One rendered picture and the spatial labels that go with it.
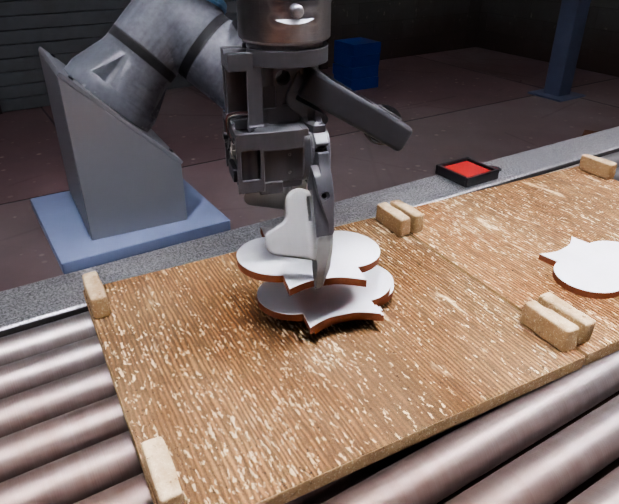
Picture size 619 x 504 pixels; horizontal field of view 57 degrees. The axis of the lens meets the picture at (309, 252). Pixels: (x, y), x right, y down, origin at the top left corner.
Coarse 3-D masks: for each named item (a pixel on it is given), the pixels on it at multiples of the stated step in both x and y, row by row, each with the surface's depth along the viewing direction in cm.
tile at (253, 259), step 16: (256, 240) 59; (336, 240) 59; (352, 240) 60; (368, 240) 60; (240, 256) 56; (256, 256) 56; (272, 256) 56; (336, 256) 57; (352, 256) 57; (368, 256) 57; (256, 272) 53; (272, 272) 53; (288, 272) 53; (304, 272) 54; (336, 272) 54; (352, 272) 54; (288, 288) 52; (304, 288) 52
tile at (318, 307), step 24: (264, 288) 61; (312, 288) 61; (336, 288) 61; (360, 288) 61; (384, 288) 61; (264, 312) 58; (288, 312) 57; (312, 312) 57; (336, 312) 57; (360, 312) 57
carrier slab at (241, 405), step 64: (384, 256) 72; (128, 320) 60; (192, 320) 60; (256, 320) 60; (384, 320) 60; (448, 320) 60; (512, 320) 60; (128, 384) 52; (192, 384) 52; (256, 384) 52; (320, 384) 52; (384, 384) 52; (448, 384) 52; (512, 384) 52; (192, 448) 45; (256, 448) 45; (320, 448) 45; (384, 448) 46
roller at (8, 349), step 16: (64, 320) 63; (80, 320) 63; (16, 336) 60; (32, 336) 61; (48, 336) 61; (64, 336) 62; (80, 336) 62; (0, 352) 59; (16, 352) 59; (32, 352) 60
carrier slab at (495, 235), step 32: (480, 192) 89; (512, 192) 89; (544, 192) 89; (576, 192) 89; (608, 192) 89; (448, 224) 79; (480, 224) 79; (512, 224) 79; (544, 224) 79; (576, 224) 79; (608, 224) 79; (448, 256) 72; (480, 256) 72; (512, 256) 72; (512, 288) 65; (544, 288) 65; (608, 320) 60; (608, 352) 57
